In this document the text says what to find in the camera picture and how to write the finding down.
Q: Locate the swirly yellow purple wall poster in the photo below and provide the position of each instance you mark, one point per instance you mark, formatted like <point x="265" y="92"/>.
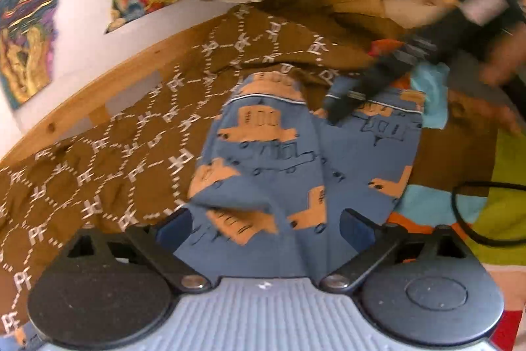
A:
<point x="24" y="26"/>

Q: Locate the wooden bed frame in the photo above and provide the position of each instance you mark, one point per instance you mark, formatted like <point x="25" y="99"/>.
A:
<point x="123" y="79"/>

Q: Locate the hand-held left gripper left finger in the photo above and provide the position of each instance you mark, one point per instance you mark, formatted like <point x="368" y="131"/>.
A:
<point x="176" y="229"/>

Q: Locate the person's right hand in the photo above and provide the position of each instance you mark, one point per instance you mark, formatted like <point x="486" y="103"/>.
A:
<point x="507" y="63"/>

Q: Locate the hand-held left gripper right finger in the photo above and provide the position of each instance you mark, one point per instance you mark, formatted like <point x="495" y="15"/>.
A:
<point x="355" y="229"/>

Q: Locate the multicolour patchwork sheet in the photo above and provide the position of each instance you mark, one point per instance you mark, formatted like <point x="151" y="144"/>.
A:
<point x="444" y="203"/>

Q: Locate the brown printed blanket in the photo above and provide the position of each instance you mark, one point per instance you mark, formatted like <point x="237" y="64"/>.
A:
<point x="123" y="153"/>

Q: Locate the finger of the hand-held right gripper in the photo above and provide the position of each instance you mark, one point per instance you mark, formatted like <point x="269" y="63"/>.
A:
<point x="370" y="81"/>

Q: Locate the blue car print pants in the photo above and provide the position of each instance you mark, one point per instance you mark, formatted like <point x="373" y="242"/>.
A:
<point x="267" y="166"/>

